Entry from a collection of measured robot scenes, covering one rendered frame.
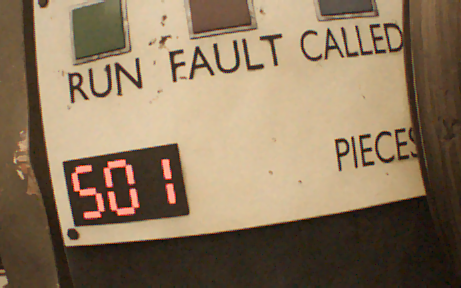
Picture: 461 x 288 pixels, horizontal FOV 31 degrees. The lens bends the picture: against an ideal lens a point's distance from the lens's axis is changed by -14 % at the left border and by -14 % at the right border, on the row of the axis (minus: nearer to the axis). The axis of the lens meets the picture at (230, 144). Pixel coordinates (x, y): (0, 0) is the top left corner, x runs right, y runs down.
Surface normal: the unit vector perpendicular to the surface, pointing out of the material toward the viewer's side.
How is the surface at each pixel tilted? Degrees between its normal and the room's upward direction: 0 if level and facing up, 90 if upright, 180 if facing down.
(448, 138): 90
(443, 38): 90
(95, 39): 90
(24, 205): 90
